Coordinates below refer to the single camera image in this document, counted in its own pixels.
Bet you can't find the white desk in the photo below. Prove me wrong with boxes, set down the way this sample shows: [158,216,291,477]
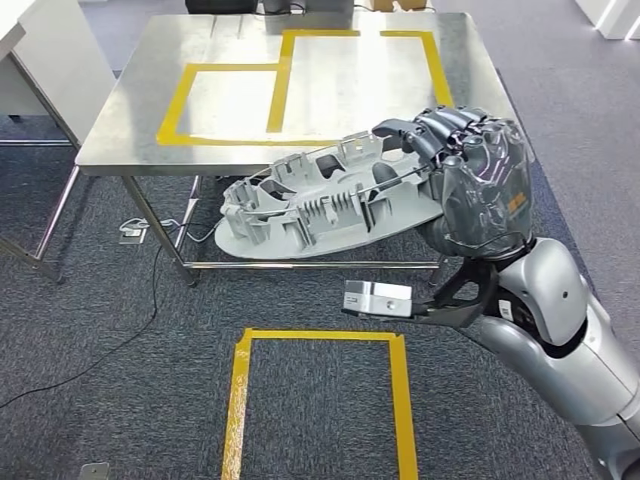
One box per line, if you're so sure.
[0,0,117,283]

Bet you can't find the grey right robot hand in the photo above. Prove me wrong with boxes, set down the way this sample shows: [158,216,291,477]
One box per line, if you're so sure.
[372,105,535,260]

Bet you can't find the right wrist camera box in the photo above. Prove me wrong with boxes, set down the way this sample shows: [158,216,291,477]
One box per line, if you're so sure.
[343,280,414,319]

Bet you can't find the black floor cable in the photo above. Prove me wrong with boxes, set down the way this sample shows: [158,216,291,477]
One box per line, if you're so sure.
[0,245,166,410]

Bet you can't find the grey floor socket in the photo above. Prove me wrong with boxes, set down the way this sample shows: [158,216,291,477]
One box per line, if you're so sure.
[118,225,149,246]

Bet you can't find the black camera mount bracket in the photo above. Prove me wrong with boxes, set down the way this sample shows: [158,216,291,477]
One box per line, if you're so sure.
[410,258,501,331]

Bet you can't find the brown cardboard box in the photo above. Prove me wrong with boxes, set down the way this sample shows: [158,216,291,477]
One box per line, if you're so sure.
[370,0,429,13]

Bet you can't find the grey panel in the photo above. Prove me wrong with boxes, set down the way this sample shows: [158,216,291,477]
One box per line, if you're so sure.
[262,0,356,34]

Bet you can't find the white socket cable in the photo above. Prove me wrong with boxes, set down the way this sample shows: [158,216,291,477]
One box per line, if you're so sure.
[119,215,224,245]

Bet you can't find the white cabinet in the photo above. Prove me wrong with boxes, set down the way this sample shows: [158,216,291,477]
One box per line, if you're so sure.
[574,0,640,41]

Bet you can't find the black device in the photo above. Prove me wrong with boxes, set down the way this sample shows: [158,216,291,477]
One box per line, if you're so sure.
[185,0,258,16]

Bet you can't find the steel workbench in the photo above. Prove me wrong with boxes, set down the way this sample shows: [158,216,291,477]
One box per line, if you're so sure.
[75,11,518,287]

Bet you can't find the clear plastic hand cover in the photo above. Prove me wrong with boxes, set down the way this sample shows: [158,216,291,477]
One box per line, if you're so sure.
[439,119,535,260]

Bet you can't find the grey plastic wheel cover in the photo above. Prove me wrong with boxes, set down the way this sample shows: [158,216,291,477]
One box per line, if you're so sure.
[214,131,445,262]

